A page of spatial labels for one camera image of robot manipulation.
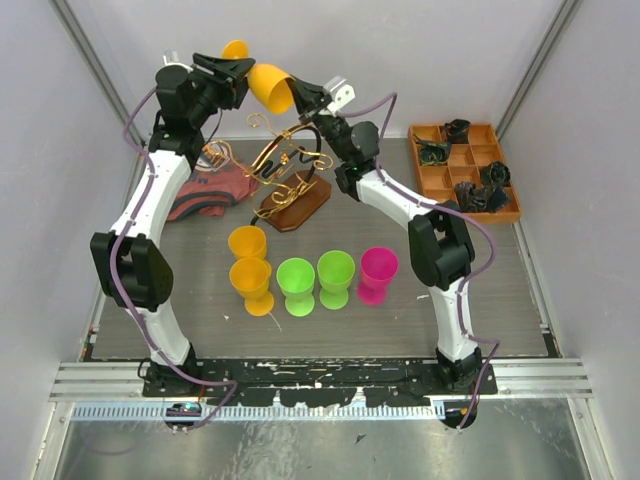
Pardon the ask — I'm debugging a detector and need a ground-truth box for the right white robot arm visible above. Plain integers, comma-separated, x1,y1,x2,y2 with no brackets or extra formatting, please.
287,77,489,394

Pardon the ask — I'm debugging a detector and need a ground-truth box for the orange wine glass rear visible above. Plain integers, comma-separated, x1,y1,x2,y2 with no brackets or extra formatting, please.
228,225,267,260

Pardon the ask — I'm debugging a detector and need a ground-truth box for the black crumpled item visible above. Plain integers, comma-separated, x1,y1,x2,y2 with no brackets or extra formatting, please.
417,140,452,166
454,181,510,213
444,119,471,144
479,161,511,187

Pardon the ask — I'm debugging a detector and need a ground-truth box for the orange wine glass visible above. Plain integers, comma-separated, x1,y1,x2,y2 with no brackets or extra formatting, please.
229,257,275,317
228,225,267,260

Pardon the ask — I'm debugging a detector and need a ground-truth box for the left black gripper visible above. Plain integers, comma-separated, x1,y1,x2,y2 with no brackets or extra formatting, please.
191,53,257,128

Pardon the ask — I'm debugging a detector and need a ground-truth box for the slotted grey cable duct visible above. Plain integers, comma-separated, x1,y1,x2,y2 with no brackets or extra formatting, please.
71,401,445,423

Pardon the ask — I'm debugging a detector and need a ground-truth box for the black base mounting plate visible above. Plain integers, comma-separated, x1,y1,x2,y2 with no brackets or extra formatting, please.
137,358,479,408

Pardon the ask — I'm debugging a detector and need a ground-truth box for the black crumpled item top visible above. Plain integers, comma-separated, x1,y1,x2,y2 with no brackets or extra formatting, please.
444,119,471,144

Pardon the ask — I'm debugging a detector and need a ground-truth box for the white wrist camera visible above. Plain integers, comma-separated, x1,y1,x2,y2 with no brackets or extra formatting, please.
162,50,193,72
323,76,356,116

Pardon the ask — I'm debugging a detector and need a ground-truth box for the black crumpled item bottom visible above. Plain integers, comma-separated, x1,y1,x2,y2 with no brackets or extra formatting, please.
454,181,510,213

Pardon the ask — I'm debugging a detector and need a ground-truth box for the orange wine glass front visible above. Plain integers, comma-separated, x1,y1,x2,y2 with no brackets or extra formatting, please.
229,257,275,317

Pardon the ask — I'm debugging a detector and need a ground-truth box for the black crumpled item right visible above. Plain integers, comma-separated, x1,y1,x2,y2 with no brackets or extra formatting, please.
479,161,511,187

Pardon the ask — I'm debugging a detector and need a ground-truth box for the black crumpled item left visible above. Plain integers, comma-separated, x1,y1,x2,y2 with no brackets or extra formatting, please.
417,140,452,166

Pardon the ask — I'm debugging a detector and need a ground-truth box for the red printed cloth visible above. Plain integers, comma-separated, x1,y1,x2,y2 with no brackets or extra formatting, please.
167,140,258,222

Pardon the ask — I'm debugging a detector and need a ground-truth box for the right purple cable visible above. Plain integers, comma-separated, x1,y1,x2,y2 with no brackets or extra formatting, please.
339,92,501,434

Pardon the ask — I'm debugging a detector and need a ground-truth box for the aluminium frame rail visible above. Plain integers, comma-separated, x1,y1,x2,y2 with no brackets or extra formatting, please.
50,358,592,406

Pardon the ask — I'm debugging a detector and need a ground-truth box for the gold wire wine glass rack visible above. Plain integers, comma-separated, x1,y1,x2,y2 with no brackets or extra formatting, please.
243,123,333,233

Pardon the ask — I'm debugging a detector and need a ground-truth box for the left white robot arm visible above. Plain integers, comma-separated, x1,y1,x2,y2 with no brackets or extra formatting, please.
90,53,255,396

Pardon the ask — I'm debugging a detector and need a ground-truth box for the green wine glass left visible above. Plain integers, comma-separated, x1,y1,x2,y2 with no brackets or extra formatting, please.
276,258,316,317

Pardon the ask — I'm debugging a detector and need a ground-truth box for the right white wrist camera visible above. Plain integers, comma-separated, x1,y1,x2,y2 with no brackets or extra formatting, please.
323,76,356,116

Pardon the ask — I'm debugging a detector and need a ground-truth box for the green wine glass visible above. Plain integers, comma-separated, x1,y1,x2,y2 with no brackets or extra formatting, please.
317,250,355,310
276,258,316,317

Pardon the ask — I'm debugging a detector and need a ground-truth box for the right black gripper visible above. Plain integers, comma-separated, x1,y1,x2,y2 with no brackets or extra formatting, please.
282,77,348,164

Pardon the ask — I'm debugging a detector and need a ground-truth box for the yellow plastic wine glass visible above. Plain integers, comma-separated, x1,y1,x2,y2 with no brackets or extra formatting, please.
221,40,294,115

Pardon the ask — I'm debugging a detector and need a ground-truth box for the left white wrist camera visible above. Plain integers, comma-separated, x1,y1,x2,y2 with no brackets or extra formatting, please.
162,50,193,72

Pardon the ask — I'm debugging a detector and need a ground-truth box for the pink plastic wine glass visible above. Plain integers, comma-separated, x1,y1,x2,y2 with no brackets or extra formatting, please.
357,247,399,306

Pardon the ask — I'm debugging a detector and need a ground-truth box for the green wine glass right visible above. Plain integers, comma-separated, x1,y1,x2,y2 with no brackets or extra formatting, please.
317,250,355,310

